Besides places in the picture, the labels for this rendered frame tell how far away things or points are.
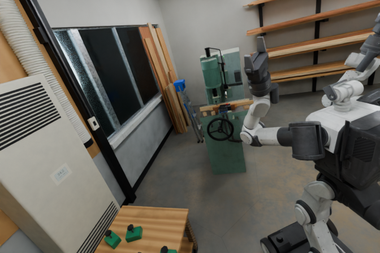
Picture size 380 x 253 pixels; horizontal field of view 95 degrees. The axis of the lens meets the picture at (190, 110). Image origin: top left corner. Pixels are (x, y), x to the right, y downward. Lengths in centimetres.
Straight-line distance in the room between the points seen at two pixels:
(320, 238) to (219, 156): 124
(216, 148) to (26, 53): 199
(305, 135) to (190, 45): 387
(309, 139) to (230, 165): 173
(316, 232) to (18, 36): 239
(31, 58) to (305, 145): 178
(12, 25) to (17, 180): 103
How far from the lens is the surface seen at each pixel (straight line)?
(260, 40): 72
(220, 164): 244
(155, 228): 165
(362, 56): 121
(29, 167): 152
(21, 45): 177
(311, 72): 417
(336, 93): 91
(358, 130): 86
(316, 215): 144
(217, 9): 431
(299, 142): 81
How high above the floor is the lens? 181
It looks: 23 degrees down
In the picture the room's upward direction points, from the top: 14 degrees counter-clockwise
